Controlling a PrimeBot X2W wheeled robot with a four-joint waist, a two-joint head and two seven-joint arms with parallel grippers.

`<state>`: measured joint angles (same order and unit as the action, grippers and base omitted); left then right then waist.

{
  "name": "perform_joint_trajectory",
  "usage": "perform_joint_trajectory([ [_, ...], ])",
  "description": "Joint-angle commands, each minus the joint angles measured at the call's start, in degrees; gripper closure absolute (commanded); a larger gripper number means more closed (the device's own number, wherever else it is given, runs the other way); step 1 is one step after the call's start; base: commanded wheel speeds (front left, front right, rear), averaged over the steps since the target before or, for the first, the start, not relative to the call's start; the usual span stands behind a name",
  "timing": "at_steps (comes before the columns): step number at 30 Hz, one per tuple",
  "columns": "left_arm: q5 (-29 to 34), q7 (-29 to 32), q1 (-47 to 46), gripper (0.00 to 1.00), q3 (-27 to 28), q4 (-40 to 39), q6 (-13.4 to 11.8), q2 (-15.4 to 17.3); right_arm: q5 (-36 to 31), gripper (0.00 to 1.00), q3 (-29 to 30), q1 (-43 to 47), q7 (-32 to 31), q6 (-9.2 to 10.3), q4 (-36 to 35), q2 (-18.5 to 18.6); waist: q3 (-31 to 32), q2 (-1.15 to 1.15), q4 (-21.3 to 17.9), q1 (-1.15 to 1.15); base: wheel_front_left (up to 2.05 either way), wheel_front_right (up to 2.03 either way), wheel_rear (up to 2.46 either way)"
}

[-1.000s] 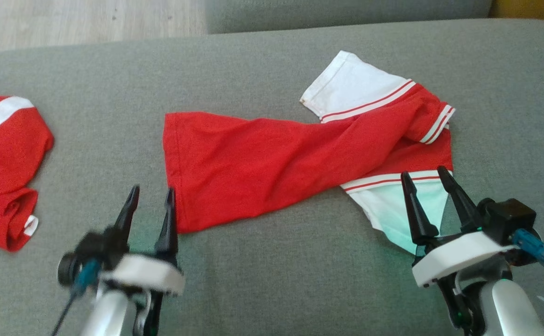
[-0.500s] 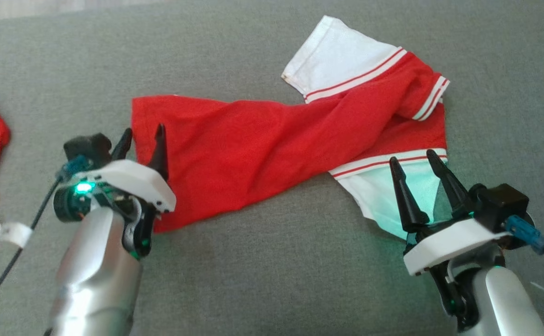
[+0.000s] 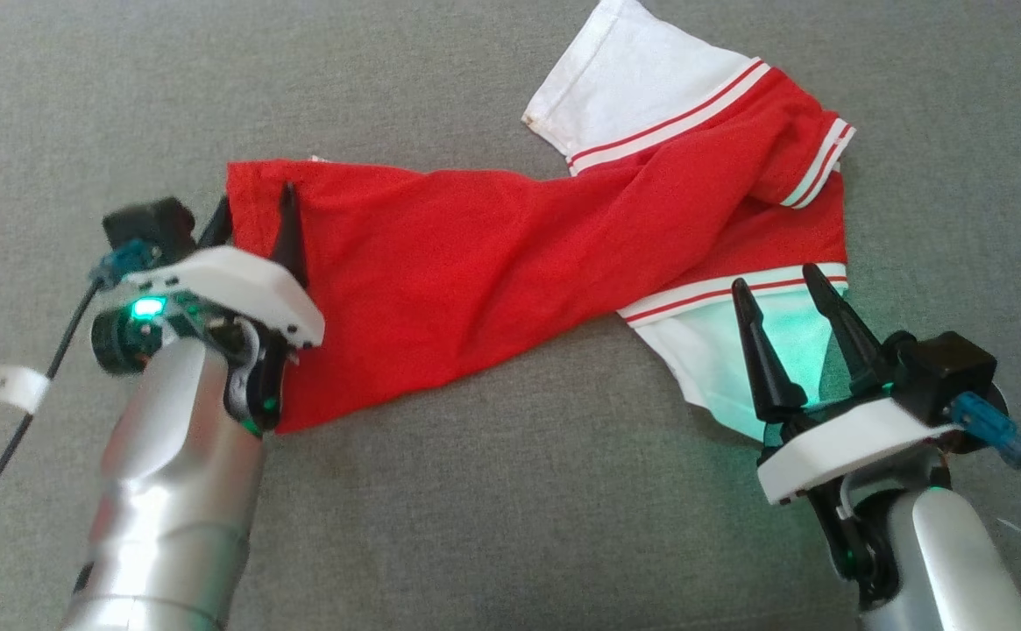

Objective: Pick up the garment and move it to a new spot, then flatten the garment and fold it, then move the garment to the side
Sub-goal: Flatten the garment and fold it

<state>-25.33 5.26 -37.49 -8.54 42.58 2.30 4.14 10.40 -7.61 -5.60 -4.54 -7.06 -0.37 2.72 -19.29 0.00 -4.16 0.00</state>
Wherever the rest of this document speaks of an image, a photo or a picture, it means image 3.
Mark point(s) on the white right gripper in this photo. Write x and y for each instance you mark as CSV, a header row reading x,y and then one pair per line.
x,y
843,447

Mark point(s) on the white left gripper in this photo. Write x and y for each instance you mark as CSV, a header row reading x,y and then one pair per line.
x,y
247,285

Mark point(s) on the red shirt white sleeves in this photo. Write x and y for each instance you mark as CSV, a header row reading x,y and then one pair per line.
x,y
475,280

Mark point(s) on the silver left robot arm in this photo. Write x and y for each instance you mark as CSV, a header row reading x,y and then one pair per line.
x,y
168,491

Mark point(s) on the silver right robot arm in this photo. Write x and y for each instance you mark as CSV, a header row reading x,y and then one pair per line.
x,y
957,570

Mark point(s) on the grey fabric sofa seat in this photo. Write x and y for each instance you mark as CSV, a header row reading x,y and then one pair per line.
x,y
510,526

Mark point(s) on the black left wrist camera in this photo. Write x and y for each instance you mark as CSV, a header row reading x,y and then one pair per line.
x,y
151,226

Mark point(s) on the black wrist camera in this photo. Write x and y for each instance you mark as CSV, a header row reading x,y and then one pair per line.
x,y
151,226
948,368

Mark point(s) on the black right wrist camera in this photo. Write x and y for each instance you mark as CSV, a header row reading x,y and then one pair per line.
x,y
948,368

